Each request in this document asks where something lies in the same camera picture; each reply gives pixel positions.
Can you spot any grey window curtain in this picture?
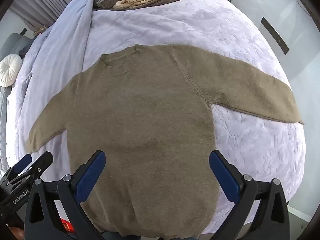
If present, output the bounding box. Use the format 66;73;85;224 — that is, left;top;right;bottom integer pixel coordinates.
10;0;71;32

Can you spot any olive green knit sweater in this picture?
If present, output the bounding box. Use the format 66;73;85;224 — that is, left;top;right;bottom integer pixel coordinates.
26;44;302;239

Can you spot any black wall strip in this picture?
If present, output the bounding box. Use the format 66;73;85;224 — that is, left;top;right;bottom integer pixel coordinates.
260;17;290;55

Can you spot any grey quilted headboard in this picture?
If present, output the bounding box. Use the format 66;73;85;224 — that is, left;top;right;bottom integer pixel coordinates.
0;33;32;61

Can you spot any smooth lavender duvet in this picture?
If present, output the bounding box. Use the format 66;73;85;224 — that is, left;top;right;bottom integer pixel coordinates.
5;0;94;166

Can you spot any round white pleated cushion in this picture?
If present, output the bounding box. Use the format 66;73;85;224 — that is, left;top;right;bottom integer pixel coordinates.
0;54;22;87

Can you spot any lavender embossed bed blanket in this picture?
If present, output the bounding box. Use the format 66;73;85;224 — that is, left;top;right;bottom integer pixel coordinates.
15;0;307;235

